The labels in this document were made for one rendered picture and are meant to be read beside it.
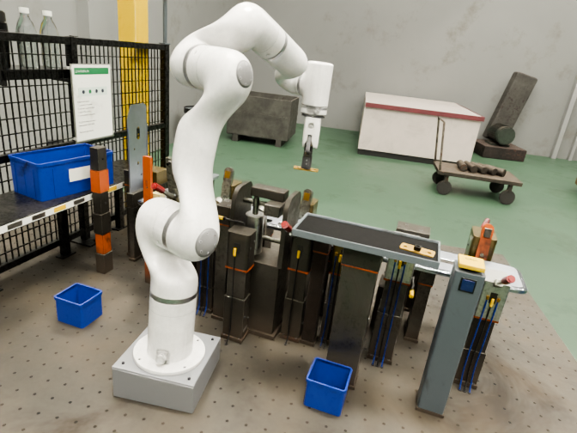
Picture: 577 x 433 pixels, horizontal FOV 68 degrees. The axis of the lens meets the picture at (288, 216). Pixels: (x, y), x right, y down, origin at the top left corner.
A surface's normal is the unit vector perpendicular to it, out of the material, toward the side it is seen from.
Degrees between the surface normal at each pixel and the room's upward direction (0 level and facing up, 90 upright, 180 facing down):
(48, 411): 0
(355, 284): 90
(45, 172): 90
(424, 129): 90
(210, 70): 80
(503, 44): 90
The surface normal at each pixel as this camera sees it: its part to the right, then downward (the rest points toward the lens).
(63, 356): 0.11, -0.93
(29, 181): -0.47, 0.28
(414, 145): -0.17, 0.34
